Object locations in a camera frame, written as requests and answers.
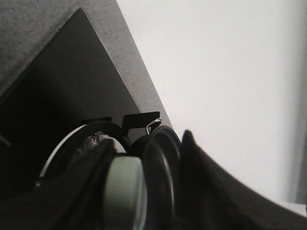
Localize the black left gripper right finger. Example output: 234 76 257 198
168 130 307 230

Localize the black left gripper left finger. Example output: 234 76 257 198
0 139 115 230

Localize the black frying pan mint handle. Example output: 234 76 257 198
102 124 184 230

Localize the left black burner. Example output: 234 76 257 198
35 119 131 188

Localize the left black pan support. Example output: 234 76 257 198
78 111 162 137

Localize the black glass gas cooktop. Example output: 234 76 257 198
0 9 140 200

